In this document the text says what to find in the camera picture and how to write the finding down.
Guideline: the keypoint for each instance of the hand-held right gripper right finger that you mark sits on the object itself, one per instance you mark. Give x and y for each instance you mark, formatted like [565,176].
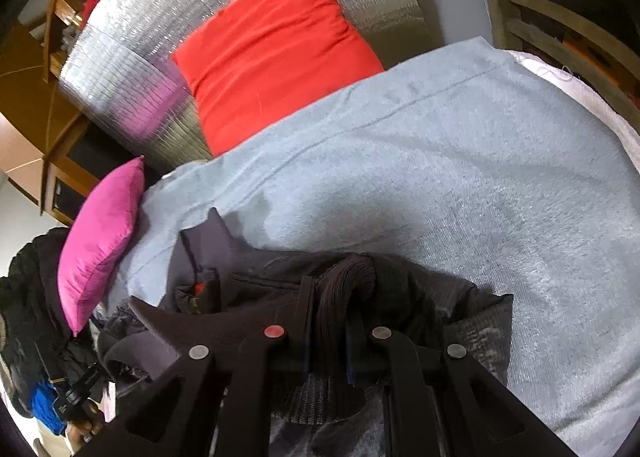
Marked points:
[400,367]

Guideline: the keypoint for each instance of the dark quilted zip jacket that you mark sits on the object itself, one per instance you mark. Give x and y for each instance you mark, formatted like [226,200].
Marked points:
[425,287]

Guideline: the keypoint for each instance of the grey blanket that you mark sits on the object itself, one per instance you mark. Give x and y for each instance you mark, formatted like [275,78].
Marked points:
[450,162]

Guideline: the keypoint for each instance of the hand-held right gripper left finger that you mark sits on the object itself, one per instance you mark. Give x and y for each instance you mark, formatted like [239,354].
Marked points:
[295,327]

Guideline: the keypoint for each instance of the wooden cabinet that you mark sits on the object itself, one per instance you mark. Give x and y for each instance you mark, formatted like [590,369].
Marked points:
[30,87]

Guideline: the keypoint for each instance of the red pillow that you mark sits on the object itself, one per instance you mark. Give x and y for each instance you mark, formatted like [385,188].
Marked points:
[270,47]

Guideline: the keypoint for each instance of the wooden rack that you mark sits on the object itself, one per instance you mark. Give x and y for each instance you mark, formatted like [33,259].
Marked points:
[550,22]

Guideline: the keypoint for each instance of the blue jacket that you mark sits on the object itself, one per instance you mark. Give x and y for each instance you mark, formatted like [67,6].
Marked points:
[45,407]

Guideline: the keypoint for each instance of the person's left hand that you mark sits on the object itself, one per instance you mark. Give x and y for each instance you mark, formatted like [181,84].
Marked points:
[82,429]

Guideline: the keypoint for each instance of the black puffer coat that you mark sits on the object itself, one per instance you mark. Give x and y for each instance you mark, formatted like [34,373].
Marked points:
[30,307]

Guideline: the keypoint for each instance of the white bed sheet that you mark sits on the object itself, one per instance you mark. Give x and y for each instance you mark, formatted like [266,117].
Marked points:
[600,97]

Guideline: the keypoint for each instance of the pink pillow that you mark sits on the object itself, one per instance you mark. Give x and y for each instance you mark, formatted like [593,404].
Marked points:
[100,247]

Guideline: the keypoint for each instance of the silver foil insulation mat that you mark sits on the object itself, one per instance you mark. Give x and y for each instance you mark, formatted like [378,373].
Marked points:
[125,72]

